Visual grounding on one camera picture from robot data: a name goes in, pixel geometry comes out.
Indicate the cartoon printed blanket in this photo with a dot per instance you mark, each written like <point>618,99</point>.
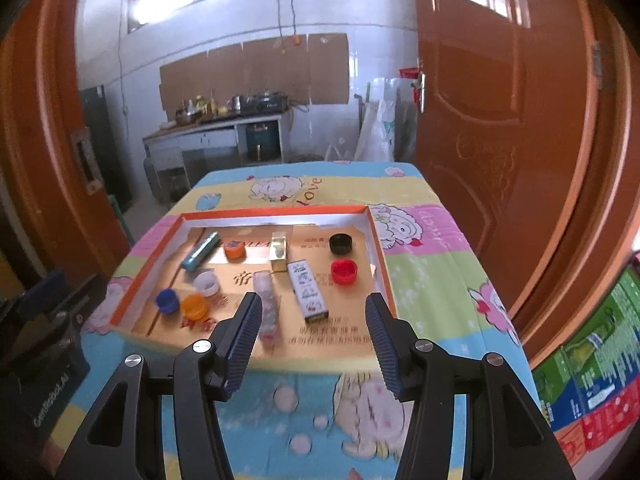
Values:
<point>350,185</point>

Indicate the wooden door frame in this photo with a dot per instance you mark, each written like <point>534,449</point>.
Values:
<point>615,185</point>

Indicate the grey gas cylinder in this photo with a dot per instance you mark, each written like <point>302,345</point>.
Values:
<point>150,176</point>

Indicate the teal flower-print lighter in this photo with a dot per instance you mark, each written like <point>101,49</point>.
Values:
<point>201,251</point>

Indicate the cardboard wall covering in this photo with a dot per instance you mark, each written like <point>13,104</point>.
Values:
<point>255,72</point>

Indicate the clear pink plastic box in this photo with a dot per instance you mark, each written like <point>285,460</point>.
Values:
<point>267,305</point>

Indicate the small gold box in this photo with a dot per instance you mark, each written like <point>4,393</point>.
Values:
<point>279,252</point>

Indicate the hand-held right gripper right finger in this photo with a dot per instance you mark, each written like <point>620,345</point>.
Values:
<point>382,347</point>

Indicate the stack of red cartons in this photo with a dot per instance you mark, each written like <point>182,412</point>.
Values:
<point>600,430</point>

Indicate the orange bottle cap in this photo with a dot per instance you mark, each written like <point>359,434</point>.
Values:
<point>234,250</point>
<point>194,306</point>

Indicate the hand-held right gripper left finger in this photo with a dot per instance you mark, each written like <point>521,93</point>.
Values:
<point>242,342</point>

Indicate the red bottle cap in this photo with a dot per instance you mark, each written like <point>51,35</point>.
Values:
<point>344,271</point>

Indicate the metal kettle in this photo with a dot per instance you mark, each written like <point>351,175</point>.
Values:
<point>236,103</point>

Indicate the clear plastic bag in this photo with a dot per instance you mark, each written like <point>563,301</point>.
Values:
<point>335,152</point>

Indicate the shallow orange-rimmed cardboard box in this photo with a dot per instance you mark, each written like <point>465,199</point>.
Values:
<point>325,340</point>

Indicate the kitchen counter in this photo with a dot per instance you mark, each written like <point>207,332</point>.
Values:
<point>215,146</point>

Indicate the metal door hinge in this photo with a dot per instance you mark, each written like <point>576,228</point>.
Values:
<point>597,62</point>

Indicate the metal door strike plate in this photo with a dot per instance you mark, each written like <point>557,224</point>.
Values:
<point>85,160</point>

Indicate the yellow bottle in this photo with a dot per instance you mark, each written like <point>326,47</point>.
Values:
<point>200,103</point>

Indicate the green printed carton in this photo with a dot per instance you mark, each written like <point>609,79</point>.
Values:
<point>590,360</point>

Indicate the grey metal pipe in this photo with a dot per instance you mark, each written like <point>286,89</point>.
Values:
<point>357,110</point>

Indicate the white woven sack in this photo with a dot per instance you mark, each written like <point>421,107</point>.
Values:
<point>375,130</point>

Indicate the glossy wooden door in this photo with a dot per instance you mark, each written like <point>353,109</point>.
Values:
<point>500,110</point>

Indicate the white bottle cap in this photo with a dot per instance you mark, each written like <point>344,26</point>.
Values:
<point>206,283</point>

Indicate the blue bottle cap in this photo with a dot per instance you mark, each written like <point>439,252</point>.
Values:
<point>167,302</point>

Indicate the metal bowl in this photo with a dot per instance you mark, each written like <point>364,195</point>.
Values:
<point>186,118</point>

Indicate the white cartoon-print box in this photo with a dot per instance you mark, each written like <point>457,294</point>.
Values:
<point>310,290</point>

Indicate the black bottle cap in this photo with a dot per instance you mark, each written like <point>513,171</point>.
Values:
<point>341,244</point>

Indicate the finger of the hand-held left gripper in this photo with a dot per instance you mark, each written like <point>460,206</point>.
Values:
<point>80,317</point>
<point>47,284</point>

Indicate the teal cooking appliance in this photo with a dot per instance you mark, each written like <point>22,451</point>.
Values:
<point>259,142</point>

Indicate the brown bottle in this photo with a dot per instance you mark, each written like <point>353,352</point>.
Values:
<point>212,103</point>

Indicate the red hanging tag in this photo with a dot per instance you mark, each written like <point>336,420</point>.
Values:
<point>407,74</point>

